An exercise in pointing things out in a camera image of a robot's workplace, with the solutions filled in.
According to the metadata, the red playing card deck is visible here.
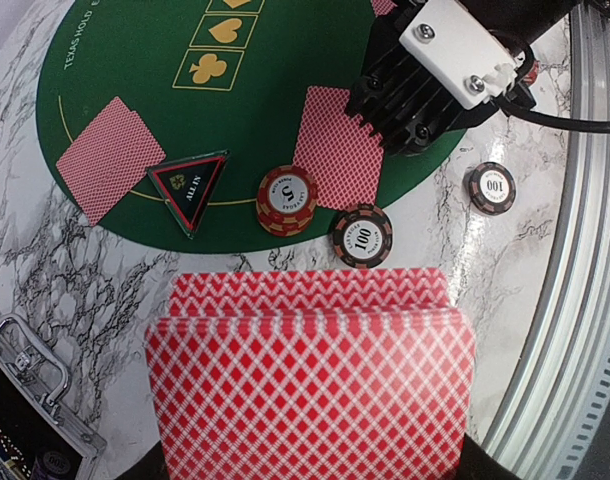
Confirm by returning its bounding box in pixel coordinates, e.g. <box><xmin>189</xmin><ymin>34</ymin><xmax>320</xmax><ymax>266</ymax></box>
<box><xmin>145</xmin><ymin>268</ymin><xmax>475</xmax><ymax>479</ymax></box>

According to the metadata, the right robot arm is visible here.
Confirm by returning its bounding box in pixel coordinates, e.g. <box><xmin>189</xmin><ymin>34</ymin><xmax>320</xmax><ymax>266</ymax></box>
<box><xmin>460</xmin><ymin>0</ymin><xmax>579</xmax><ymax>43</ymax></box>

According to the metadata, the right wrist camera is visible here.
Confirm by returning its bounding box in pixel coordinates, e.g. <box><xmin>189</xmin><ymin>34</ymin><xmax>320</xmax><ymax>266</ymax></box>
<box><xmin>345</xmin><ymin>1</ymin><xmax>536</xmax><ymax>156</ymax></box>

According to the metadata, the brown poker chip stack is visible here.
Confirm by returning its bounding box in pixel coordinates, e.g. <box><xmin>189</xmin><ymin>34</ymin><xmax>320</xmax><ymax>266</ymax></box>
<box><xmin>465</xmin><ymin>162</ymin><xmax>517</xmax><ymax>216</ymax></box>

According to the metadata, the purple chip row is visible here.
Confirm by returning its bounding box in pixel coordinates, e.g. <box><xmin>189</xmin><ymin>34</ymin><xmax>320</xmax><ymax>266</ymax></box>
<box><xmin>30</xmin><ymin>450</ymin><xmax>76</xmax><ymax>480</ymax></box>

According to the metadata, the front aluminium rail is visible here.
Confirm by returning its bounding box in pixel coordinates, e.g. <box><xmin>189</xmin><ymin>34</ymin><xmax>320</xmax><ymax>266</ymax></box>
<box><xmin>484</xmin><ymin>0</ymin><xmax>610</xmax><ymax>480</ymax></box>

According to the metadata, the orange chip stack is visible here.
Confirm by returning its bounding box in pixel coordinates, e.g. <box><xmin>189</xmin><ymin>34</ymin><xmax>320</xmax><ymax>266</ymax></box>
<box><xmin>256</xmin><ymin>165</ymin><xmax>318</xmax><ymax>237</ymax></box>

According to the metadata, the single red playing card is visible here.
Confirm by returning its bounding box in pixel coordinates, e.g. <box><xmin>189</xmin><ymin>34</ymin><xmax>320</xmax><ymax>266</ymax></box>
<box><xmin>56</xmin><ymin>96</ymin><xmax>166</xmax><ymax>226</ymax></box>

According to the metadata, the triangular all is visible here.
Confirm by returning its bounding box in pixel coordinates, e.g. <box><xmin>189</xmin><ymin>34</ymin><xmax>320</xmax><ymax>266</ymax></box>
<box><xmin>147</xmin><ymin>150</ymin><xmax>230</xmax><ymax>239</ymax></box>

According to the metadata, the round green poker mat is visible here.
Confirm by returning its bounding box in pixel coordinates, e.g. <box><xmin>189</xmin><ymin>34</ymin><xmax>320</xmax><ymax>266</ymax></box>
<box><xmin>34</xmin><ymin>0</ymin><xmax>469</xmax><ymax>255</ymax></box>

